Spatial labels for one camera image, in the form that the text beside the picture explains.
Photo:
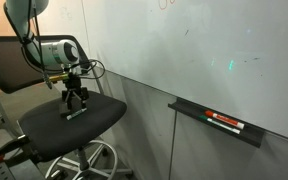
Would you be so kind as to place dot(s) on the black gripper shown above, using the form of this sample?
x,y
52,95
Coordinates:
x,y
74,81

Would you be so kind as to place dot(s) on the green whiteboard marker white cap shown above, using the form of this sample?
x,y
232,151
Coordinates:
x,y
77,113

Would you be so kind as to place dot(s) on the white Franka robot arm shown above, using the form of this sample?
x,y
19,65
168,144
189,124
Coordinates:
x,y
59,51

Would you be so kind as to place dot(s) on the black mesh office chair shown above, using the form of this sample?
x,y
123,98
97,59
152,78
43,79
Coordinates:
x,y
67,133

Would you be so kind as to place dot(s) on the black marker on tray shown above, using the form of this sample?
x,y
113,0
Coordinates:
x,y
222,125

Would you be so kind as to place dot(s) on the red whiteboard marker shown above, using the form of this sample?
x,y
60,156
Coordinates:
x,y
225,119

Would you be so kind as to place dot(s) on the black marker tray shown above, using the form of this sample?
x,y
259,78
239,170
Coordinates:
x,y
250,136

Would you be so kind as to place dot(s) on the whiteboard panel without tray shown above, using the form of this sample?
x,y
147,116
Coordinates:
x,y
64,16

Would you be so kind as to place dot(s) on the large whiteboard panel with tray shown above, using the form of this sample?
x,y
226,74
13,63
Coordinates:
x,y
200,50

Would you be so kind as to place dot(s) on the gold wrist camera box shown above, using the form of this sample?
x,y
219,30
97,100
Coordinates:
x,y
59,78

